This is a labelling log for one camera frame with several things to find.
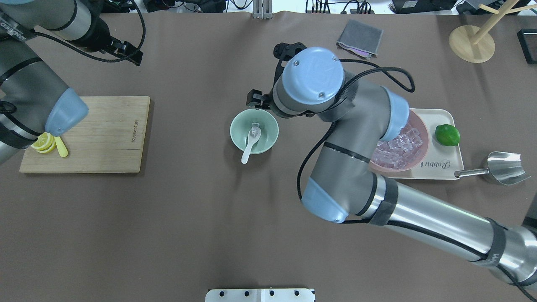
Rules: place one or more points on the metal ice scoop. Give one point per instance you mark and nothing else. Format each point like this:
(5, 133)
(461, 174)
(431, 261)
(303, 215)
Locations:
(500, 168)

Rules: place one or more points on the pink bowl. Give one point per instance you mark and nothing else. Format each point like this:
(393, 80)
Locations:
(415, 120)

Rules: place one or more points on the grey folded cloth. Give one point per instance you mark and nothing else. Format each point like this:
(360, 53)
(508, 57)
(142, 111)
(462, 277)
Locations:
(360, 39)

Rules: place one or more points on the single clear ice cube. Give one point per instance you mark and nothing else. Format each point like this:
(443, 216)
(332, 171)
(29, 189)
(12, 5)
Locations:
(255, 129)

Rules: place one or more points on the wooden cup stand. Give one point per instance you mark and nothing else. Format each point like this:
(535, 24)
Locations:
(474, 44)

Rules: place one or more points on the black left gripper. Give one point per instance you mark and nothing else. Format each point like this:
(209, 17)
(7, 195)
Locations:
(99, 40)

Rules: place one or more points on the black tray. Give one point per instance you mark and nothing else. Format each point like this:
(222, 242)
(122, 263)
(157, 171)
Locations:
(528, 42)

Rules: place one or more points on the white ceramic spoon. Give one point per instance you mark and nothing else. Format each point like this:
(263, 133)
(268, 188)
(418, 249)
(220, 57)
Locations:
(251, 141)

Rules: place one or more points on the mint green bowl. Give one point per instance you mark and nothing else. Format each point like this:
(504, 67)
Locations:
(241, 124)

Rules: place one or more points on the cream rectangular tray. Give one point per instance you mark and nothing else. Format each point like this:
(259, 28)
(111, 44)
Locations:
(441, 162)

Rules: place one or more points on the aluminium frame post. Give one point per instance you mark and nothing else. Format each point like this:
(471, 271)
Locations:
(262, 9)

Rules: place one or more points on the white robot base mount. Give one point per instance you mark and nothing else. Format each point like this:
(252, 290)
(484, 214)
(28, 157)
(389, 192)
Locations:
(261, 295)

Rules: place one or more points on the green lime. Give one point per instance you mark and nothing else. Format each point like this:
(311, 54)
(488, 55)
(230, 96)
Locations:
(447, 135)

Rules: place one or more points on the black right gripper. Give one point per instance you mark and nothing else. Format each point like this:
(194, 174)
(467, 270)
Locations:
(256, 99)

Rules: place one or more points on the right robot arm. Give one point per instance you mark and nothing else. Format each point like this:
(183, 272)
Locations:
(345, 188)

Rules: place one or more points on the pile of clear ice cubes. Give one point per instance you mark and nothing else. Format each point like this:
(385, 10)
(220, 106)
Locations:
(397, 154)

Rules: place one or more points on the yellow plastic spoon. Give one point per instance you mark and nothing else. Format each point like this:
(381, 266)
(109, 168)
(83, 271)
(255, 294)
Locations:
(60, 146)

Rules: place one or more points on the wooden cutting board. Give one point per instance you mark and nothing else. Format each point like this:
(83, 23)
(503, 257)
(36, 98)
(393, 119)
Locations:
(109, 140)

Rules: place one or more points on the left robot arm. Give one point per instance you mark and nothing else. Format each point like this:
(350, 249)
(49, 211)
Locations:
(36, 99)

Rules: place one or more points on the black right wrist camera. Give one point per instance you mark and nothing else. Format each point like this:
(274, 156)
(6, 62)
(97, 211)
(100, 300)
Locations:
(285, 52)

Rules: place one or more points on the lemon slice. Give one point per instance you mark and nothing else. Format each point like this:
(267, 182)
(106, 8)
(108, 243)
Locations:
(45, 143)

